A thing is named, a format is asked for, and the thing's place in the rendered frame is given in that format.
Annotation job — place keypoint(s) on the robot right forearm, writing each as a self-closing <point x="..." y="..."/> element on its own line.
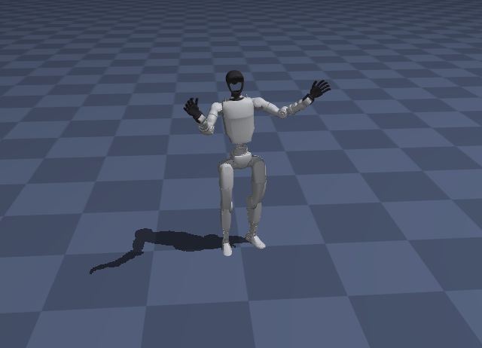
<point x="204" y="125"/>

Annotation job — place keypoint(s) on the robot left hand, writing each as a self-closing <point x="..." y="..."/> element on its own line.
<point x="317" y="90"/>

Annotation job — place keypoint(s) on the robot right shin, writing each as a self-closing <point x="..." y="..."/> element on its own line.
<point x="225" y="224"/>

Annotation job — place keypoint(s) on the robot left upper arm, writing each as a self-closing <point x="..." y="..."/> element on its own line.
<point x="261" y="104"/>

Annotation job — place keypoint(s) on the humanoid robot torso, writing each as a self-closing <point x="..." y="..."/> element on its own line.
<point x="238" y="119"/>

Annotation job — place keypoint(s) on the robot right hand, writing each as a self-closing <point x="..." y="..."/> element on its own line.
<point x="192" y="109"/>

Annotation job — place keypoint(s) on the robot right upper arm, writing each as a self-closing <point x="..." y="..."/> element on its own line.
<point x="212" y="116"/>

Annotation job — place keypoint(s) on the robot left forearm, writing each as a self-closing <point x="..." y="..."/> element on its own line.
<point x="300" y="105"/>

